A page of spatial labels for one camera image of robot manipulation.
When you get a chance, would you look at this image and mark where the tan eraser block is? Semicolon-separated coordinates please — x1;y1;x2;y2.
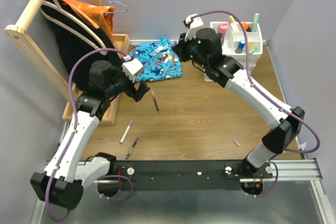
248;42;254;50

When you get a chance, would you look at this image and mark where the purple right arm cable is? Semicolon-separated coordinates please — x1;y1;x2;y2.
190;10;321;198

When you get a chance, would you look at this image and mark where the aluminium rail frame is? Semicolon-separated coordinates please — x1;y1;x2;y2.
30;39;336;224

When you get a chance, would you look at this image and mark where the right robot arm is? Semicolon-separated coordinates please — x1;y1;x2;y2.
173;28;305;178

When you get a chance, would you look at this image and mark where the white drawer organizer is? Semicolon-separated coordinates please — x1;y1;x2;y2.
222;22;263;72

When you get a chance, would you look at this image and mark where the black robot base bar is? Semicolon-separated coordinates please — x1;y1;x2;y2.
97;158;274;196

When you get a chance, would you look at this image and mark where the orange garment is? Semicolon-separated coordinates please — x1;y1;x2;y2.
62;0;118;49

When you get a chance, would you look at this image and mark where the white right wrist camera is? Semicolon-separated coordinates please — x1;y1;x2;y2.
184;14;204;41

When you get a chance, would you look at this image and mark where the blue cap white marker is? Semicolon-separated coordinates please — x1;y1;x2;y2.
172;40;177;66

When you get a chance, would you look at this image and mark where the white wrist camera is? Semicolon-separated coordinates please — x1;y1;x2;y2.
184;14;204;41
122;58;144;83

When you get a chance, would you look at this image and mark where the mint grey highlighter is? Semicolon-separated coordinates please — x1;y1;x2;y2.
251;13;259;32

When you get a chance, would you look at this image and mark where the dark purple pen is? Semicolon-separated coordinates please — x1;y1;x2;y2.
125;135;140;160

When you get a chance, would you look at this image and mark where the yellow cap white marker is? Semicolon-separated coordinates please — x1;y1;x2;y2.
229;15;236;25

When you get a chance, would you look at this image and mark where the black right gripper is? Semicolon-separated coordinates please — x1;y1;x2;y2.
174;30;209;69

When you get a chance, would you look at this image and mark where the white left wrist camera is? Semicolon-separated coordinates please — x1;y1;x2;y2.
122;58;144;83

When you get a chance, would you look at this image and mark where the white wooden hanger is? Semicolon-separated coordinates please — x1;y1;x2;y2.
40;0;106;49

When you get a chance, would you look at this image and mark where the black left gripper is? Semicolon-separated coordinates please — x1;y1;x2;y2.
105;59;151;102

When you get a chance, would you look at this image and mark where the wooden clothes rack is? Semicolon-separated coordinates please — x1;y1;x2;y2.
4;0;130;125

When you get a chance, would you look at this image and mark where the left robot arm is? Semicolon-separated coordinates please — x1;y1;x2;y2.
30;59;149;210

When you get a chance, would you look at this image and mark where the purple cap white marker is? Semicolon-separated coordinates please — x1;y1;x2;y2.
120;120;133;144

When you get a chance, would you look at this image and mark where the black hanging garment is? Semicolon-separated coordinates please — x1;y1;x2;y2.
42;6;125;91

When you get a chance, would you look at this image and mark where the orange black highlighter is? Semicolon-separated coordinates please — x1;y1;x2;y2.
241;21;251;32

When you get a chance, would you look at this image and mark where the red clear-cap pen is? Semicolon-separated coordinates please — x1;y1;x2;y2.
151;90;160;114

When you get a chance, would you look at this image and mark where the blue shark print cloth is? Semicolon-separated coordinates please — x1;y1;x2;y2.
129;37;183;82

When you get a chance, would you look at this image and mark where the pink lid pen tube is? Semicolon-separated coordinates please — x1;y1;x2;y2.
217;22;229;44

